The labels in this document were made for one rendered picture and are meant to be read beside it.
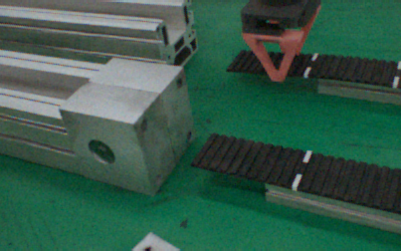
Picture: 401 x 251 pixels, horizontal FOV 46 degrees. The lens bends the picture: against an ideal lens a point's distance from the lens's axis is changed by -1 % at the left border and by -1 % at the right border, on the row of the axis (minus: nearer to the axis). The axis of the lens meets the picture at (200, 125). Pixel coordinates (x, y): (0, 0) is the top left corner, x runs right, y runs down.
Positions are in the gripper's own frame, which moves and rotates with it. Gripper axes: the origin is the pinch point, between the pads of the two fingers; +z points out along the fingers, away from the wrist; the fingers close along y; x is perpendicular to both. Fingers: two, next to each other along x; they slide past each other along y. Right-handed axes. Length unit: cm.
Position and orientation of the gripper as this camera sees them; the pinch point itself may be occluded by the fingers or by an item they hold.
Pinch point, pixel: (284, 64)
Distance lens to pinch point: 61.6
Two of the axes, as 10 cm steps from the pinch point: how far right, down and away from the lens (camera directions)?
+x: 8.9, 1.8, -4.2
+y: -4.4, 5.9, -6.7
